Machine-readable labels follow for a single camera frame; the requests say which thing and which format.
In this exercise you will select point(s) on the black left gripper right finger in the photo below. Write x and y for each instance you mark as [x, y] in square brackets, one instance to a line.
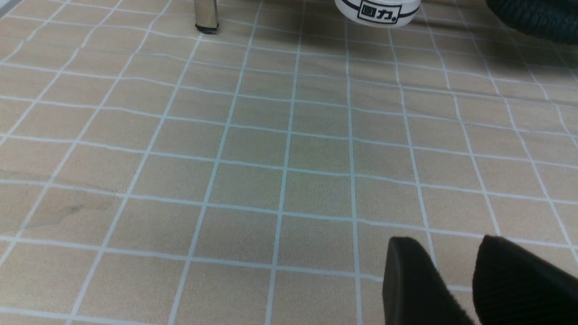
[512, 286]

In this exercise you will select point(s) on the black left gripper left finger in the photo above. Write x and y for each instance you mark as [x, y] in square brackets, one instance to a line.
[413, 292]

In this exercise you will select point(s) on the silver metal shoe rack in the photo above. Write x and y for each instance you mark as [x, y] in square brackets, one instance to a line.
[206, 16]

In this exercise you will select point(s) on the black knit sneaker left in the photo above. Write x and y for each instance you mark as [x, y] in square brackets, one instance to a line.
[552, 20]

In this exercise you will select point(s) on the black canvas sneaker white laces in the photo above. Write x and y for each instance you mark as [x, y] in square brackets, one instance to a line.
[379, 13]

